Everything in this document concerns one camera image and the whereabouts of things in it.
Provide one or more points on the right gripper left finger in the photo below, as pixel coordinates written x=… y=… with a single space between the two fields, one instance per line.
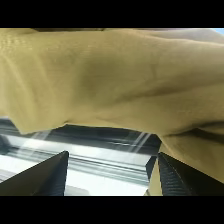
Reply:
x=43 y=180

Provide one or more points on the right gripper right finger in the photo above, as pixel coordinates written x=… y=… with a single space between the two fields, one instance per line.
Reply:
x=186 y=183

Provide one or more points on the mustard yellow shirt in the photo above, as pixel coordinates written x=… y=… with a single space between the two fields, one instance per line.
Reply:
x=100 y=76

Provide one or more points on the silver frame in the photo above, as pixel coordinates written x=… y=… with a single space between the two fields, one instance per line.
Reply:
x=100 y=186

